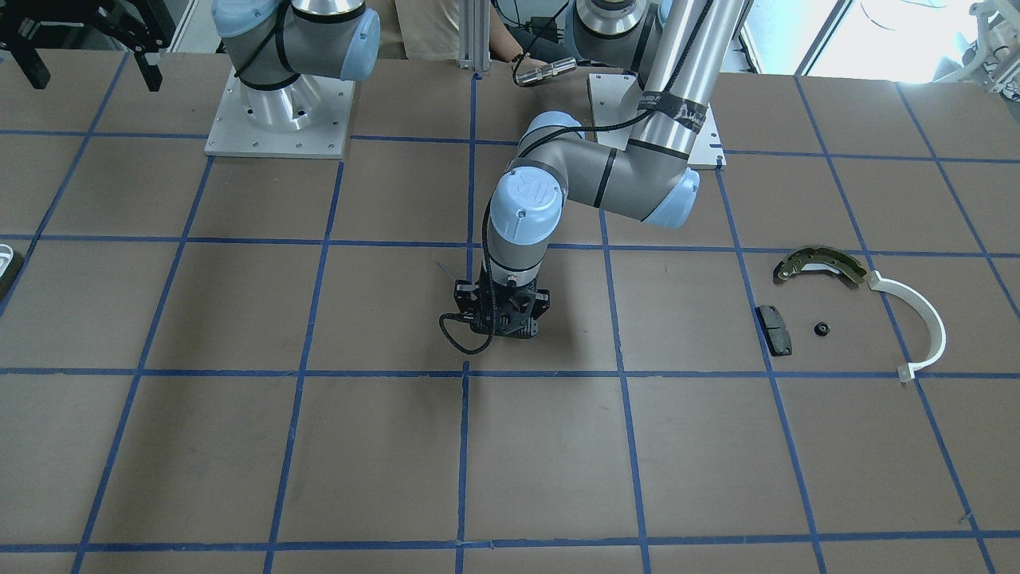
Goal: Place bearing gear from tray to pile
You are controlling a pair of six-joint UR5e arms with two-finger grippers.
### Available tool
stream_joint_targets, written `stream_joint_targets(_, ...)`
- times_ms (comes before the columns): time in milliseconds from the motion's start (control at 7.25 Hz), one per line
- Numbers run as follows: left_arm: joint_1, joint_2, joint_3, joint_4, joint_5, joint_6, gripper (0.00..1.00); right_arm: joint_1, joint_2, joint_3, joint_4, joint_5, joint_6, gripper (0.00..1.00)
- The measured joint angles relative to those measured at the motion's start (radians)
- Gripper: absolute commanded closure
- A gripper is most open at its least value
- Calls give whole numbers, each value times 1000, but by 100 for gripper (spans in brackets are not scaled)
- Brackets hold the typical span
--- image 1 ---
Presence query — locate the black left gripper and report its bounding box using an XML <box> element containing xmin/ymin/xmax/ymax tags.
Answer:
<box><xmin>470</xmin><ymin>272</ymin><xmax>550</xmax><ymax>340</ymax></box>

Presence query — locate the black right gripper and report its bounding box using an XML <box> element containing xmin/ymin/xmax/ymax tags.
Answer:
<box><xmin>2</xmin><ymin>1</ymin><xmax>172</xmax><ymax>93</ymax></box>

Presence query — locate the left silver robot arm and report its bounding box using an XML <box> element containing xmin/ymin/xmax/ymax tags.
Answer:
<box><xmin>452</xmin><ymin>1</ymin><xmax>747</xmax><ymax>340</ymax></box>

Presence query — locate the silver ribbed metal tray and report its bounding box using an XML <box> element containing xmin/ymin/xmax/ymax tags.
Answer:
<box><xmin>0</xmin><ymin>243</ymin><xmax>23</xmax><ymax>301</ymax></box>

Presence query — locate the dark brake pad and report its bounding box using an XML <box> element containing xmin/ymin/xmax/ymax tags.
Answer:
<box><xmin>755</xmin><ymin>305</ymin><xmax>793</xmax><ymax>357</ymax></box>

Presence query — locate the olive brake shoe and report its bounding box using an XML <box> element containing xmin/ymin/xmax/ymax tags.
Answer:
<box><xmin>773</xmin><ymin>245</ymin><xmax>869</xmax><ymax>285</ymax></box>

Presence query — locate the white curved plastic part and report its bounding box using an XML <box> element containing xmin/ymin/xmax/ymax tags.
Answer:
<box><xmin>867</xmin><ymin>271</ymin><xmax>947</xmax><ymax>383</ymax></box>

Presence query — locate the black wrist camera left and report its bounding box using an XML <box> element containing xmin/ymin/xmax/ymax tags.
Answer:
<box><xmin>454</xmin><ymin>279</ymin><xmax>482</xmax><ymax>315</ymax></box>

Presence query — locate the aluminium frame post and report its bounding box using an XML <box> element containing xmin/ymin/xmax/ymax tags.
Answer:
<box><xmin>455</xmin><ymin>0</ymin><xmax>491</xmax><ymax>77</ymax></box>

